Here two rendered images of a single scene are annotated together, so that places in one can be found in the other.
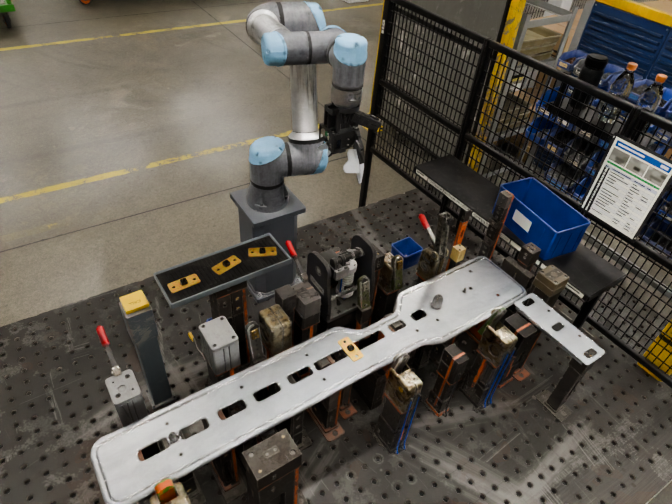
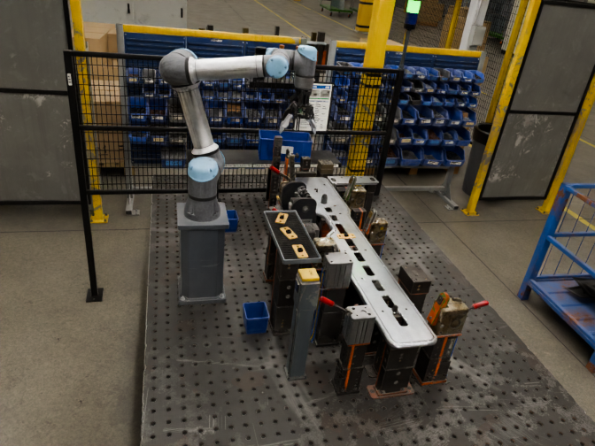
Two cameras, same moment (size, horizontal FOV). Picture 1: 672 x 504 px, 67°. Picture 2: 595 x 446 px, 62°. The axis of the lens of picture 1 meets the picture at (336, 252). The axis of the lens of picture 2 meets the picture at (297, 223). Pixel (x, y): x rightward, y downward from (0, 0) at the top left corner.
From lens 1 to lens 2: 191 cm
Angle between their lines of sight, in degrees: 58
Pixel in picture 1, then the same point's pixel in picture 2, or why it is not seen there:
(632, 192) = (317, 107)
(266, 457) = (418, 274)
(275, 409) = (382, 270)
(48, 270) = not seen: outside the picture
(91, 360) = (234, 414)
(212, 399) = (368, 290)
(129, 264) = not seen: outside the picture
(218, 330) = (337, 257)
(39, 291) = not seen: outside the picture
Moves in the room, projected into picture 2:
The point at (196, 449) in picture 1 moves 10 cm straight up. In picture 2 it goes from (404, 303) to (409, 280)
